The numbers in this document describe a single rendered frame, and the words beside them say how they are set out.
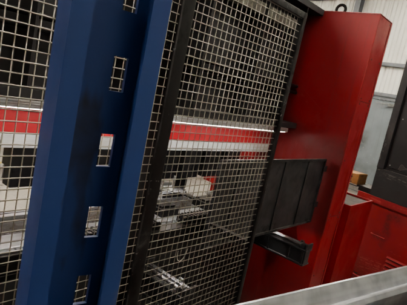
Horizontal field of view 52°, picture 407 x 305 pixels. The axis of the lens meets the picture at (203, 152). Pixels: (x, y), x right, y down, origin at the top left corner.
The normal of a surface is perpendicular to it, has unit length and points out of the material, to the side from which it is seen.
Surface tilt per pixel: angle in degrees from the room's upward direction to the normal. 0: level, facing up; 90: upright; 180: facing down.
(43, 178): 90
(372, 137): 90
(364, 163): 90
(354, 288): 55
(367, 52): 90
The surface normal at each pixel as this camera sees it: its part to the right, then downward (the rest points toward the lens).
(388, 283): 0.60, -0.35
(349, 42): -0.64, 0.00
